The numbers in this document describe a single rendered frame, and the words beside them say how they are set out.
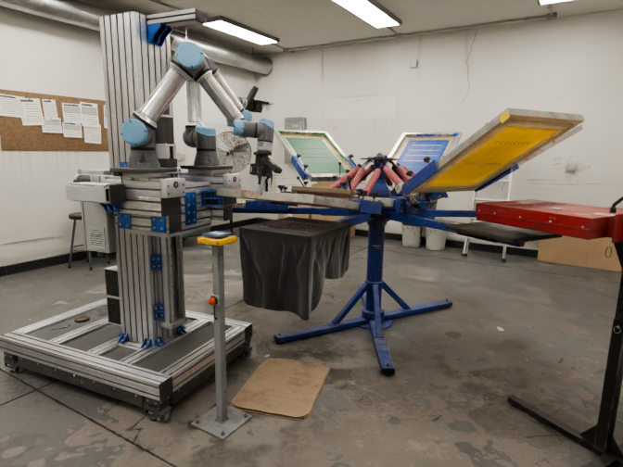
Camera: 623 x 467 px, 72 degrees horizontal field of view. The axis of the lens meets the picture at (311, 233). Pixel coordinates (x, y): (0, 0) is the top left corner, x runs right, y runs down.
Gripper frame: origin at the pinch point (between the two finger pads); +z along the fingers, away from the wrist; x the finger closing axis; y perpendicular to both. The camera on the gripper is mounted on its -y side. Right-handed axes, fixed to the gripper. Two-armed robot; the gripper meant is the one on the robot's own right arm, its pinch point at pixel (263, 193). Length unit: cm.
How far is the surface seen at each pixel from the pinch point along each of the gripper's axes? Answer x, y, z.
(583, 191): -468, -137, -51
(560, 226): -46, -124, 3
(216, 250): 17.6, 11.1, 28.7
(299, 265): -12.2, -16.5, 33.4
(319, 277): -25, -21, 40
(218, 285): 15.0, 10.6, 45.4
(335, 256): -40, -21, 29
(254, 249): -11.2, 11.6, 29.1
